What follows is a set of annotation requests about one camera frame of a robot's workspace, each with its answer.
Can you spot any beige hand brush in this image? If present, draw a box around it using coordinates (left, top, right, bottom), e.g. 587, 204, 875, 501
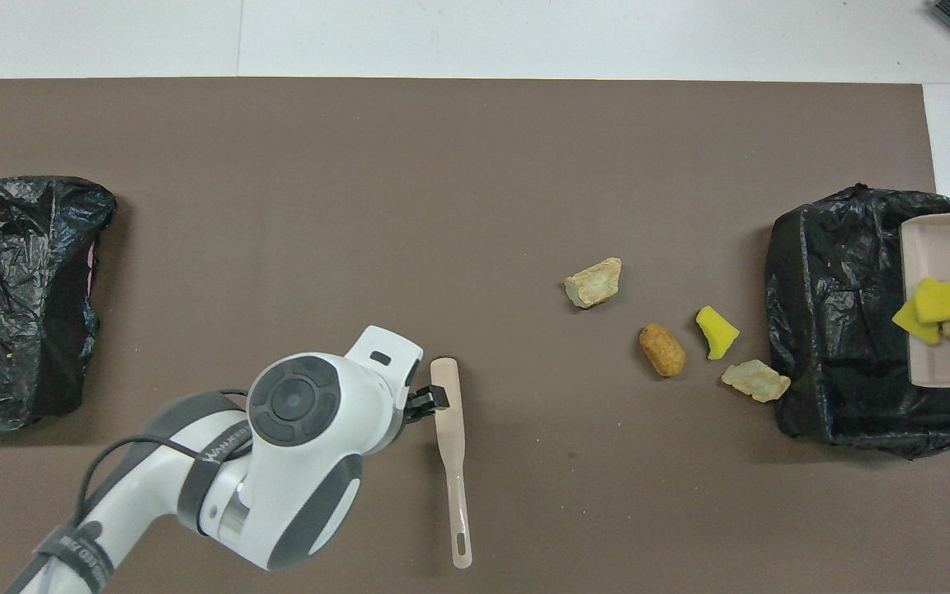
430, 357, 473, 570

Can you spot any tan bread chunk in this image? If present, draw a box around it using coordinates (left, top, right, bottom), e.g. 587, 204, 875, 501
564, 257, 623, 310

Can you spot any orange-brown bread roll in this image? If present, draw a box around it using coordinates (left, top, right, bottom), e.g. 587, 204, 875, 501
638, 323, 687, 379

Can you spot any small yellow sponge piece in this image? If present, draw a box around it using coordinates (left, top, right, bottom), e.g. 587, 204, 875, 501
695, 306, 741, 361

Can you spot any pale grey sponge chunk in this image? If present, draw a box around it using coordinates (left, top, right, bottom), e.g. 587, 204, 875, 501
721, 359, 792, 403

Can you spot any bin with black bag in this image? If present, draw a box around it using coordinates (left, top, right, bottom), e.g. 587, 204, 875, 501
765, 183, 950, 460
0, 176, 118, 431

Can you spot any brown table mat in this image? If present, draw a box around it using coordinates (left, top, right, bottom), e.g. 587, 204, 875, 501
0, 78, 950, 594

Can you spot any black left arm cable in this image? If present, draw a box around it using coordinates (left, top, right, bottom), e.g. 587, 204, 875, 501
71, 388, 253, 529

